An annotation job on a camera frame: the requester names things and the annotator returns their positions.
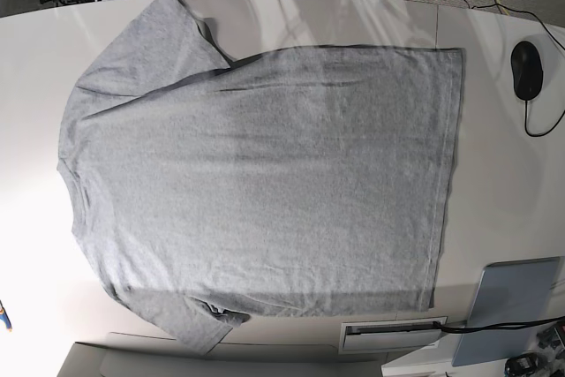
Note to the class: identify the grey T-shirt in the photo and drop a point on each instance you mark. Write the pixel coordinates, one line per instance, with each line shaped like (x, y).
(307, 181)

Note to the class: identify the black computer mouse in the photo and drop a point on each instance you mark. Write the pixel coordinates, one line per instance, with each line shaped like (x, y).
(527, 71)

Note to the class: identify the grey laptop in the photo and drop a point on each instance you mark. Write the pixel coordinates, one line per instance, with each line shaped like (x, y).
(509, 291)

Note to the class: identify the blue orange tool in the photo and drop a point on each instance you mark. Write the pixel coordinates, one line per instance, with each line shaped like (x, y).
(4, 318)

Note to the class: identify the black device blue trim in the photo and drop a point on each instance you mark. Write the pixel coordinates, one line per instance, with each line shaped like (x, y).
(526, 364)

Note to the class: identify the white table cable tray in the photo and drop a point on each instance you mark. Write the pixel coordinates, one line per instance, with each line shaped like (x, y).
(386, 336)

